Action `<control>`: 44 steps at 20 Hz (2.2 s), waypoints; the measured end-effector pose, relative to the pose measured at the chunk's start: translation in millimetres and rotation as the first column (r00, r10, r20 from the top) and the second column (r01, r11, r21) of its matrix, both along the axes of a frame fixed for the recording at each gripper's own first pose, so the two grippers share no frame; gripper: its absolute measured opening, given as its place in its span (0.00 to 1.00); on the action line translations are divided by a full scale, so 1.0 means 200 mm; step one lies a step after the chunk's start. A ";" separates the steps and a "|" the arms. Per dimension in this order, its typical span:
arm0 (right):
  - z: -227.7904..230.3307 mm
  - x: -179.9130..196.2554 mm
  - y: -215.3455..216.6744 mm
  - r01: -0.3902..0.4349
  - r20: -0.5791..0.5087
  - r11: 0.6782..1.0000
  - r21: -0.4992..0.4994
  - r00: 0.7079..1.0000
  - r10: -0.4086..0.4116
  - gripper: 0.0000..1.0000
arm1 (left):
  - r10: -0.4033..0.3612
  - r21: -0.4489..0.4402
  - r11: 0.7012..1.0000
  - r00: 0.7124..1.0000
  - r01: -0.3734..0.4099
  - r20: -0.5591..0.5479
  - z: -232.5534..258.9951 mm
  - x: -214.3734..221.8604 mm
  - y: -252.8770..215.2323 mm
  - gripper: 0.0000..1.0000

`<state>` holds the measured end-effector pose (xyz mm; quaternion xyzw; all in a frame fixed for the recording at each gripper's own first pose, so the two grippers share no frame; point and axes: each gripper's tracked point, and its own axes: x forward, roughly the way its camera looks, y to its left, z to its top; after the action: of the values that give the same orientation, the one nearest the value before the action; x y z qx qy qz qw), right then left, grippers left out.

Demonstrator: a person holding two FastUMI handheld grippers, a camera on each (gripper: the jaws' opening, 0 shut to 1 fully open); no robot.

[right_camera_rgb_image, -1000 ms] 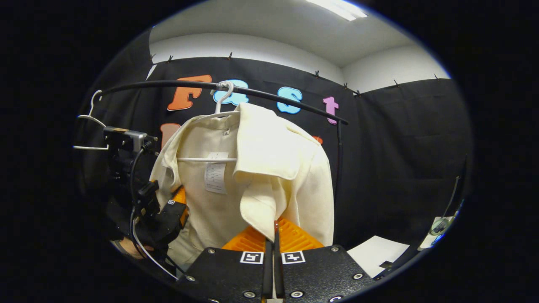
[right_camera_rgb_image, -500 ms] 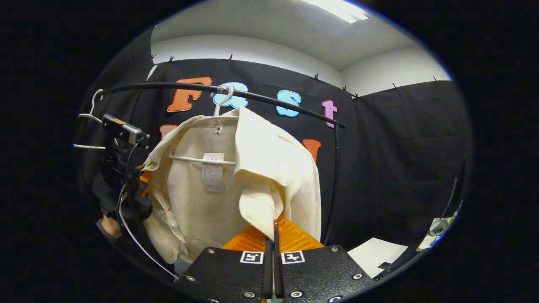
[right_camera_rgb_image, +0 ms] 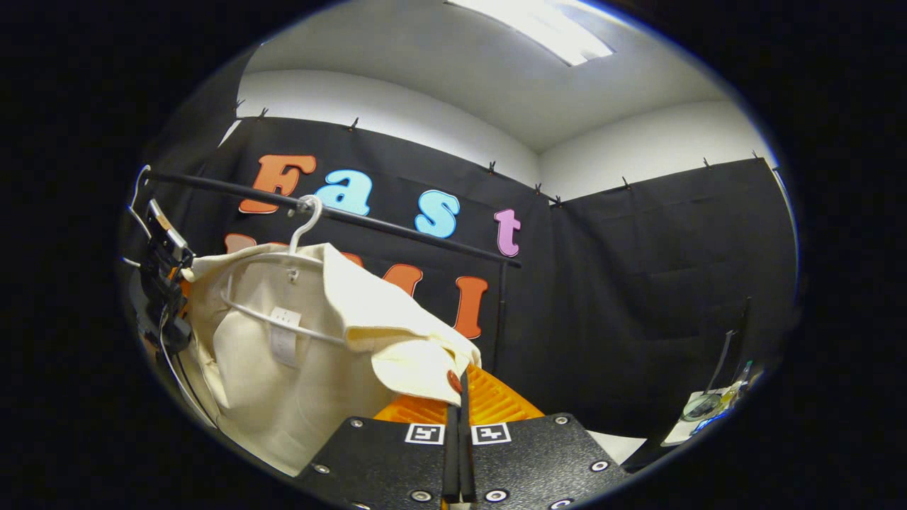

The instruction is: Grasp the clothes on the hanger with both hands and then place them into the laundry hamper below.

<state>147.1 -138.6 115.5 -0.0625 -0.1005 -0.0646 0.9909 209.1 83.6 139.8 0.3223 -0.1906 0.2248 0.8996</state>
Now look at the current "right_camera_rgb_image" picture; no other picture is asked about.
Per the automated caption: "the white shirt clothes hanger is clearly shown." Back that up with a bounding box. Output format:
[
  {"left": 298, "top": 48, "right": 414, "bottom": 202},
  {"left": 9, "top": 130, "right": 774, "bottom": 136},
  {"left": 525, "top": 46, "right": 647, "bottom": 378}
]
[{"left": 220, "top": 195, "right": 349, "bottom": 348}]

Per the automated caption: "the cream button shirt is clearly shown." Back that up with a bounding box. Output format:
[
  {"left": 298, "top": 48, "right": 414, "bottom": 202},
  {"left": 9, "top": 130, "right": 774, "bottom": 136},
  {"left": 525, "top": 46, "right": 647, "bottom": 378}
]
[{"left": 181, "top": 243, "right": 483, "bottom": 477}]

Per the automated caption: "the white paper sheet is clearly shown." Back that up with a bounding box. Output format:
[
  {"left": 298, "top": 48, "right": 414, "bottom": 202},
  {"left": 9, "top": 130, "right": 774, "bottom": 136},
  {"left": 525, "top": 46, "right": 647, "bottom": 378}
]
[{"left": 588, "top": 430, "right": 649, "bottom": 465}]

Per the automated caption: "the white cable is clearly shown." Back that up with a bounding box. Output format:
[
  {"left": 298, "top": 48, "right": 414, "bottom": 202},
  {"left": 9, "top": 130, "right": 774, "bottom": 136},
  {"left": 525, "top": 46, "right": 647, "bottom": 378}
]
[{"left": 157, "top": 305, "right": 217, "bottom": 426}]

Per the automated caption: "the dark computer monitor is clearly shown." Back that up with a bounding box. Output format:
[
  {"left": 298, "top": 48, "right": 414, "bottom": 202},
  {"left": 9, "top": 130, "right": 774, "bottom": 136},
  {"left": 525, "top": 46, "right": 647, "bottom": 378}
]
[{"left": 709, "top": 297, "right": 753, "bottom": 397}]

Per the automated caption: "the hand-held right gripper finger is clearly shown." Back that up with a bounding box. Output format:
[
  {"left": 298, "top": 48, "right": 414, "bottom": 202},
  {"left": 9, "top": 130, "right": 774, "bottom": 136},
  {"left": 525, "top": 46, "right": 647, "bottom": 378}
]
[
  {"left": 294, "top": 398, "right": 461, "bottom": 510},
  {"left": 461, "top": 365, "right": 631, "bottom": 507}
]

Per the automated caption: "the black clothes rack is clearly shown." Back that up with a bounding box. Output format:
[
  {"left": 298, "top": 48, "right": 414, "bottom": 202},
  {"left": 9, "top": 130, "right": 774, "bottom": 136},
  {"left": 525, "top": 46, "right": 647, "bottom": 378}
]
[{"left": 144, "top": 170, "right": 523, "bottom": 376}]

